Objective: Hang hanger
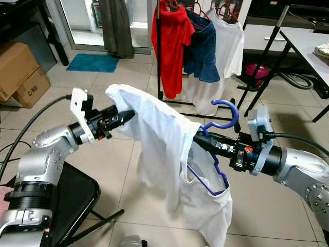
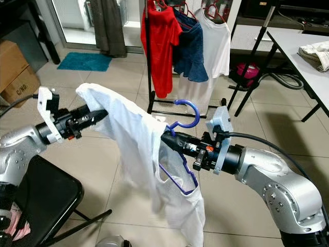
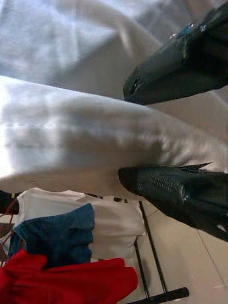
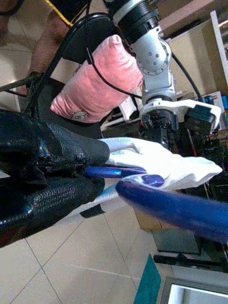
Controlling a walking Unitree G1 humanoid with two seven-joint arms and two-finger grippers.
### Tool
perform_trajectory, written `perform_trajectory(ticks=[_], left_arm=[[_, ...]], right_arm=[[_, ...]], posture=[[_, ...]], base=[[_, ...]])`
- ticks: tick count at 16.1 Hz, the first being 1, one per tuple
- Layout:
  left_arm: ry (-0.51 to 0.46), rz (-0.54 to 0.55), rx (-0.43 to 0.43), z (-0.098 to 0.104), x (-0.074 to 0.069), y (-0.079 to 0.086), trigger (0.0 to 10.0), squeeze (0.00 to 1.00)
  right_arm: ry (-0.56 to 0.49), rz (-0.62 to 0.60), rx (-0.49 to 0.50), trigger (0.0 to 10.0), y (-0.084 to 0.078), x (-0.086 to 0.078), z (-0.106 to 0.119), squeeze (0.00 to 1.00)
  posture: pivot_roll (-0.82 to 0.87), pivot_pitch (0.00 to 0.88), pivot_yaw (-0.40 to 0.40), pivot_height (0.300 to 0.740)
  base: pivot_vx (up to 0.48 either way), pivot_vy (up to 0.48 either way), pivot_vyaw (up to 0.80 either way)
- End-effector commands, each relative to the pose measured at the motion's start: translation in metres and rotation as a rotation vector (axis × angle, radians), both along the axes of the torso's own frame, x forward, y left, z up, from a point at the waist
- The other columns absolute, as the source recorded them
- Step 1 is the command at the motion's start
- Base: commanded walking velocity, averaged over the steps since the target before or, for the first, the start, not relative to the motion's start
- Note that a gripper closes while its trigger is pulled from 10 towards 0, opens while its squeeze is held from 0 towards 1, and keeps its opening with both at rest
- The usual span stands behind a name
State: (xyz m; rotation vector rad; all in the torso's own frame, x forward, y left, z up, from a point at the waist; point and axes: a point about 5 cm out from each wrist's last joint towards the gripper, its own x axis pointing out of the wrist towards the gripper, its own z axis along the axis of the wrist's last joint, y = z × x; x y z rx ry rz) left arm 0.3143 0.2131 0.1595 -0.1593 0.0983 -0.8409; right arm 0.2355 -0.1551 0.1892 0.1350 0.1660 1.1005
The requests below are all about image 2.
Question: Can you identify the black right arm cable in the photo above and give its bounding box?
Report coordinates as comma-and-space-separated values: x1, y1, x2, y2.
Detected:
226, 131, 329, 211

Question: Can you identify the grey table with black frame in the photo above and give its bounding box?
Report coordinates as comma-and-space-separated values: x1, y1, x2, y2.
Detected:
229, 28, 329, 122

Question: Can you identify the glass door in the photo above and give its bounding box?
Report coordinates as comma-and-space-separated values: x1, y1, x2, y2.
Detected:
51, 0, 147, 52

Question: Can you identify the pink cloth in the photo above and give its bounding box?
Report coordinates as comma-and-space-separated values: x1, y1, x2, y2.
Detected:
0, 203, 32, 242

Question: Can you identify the plain white shirt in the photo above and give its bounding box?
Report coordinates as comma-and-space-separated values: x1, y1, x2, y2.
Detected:
76, 82, 206, 247

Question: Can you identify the light grey right wrist camera mount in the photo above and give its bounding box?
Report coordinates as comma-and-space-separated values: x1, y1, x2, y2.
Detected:
206, 105, 233, 174

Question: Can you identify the metal clothes rack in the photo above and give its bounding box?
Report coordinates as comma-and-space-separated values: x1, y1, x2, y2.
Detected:
144, 0, 226, 118

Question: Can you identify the beige cloth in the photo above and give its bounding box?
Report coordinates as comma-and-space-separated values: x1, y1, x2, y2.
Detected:
298, 41, 329, 73

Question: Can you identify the grey vacuum hose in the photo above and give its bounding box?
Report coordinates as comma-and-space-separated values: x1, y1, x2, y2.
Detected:
262, 72, 304, 91

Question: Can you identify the teal floor mat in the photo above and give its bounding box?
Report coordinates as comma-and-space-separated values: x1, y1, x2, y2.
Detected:
57, 52, 112, 72

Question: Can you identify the magenta vacuum cleaner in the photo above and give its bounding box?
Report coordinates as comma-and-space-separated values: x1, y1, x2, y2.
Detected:
229, 62, 262, 88

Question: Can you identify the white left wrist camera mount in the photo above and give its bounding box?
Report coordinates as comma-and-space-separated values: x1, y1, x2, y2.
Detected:
37, 86, 63, 145

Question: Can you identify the red shirt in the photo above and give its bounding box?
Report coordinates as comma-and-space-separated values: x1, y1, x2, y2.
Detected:
140, 0, 183, 98

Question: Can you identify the blue denim garment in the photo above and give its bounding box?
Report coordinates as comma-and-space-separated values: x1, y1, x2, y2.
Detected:
173, 8, 210, 83

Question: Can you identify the red hanger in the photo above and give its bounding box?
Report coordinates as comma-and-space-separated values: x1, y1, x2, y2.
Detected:
205, 4, 229, 24
172, 0, 191, 13

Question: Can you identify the white desk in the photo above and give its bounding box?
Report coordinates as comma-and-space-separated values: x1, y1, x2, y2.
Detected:
230, 23, 270, 52

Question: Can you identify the black desk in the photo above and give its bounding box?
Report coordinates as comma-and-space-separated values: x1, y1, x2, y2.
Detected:
0, 0, 60, 65

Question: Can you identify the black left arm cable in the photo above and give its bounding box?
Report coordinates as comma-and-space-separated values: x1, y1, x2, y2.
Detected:
0, 94, 39, 116

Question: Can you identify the white sleeveless shirt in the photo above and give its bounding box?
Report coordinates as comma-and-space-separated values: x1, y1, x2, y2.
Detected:
177, 8, 232, 116

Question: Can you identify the silver robot leg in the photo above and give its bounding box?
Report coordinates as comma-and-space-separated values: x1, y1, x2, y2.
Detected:
96, 235, 133, 247

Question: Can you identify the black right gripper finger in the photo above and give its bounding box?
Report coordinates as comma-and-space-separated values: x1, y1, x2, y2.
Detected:
162, 137, 188, 153
163, 131, 189, 145

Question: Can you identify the grey hanging cloth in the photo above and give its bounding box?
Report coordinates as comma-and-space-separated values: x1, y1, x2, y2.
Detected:
90, 0, 127, 58

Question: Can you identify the printed small cardboard box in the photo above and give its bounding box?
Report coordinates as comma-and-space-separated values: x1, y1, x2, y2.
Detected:
3, 66, 41, 108

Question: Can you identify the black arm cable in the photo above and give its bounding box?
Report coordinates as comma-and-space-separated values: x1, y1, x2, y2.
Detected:
226, 131, 329, 211
0, 94, 39, 116

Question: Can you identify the large cardboard box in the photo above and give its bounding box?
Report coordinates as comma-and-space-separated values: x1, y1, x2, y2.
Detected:
0, 40, 31, 93

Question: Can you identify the black folding chair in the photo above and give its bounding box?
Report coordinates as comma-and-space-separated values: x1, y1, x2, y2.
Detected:
10, 154, 113, 247

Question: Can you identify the blue plastic hanger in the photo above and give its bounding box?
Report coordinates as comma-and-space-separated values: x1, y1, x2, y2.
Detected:
157, 98, 202, 196

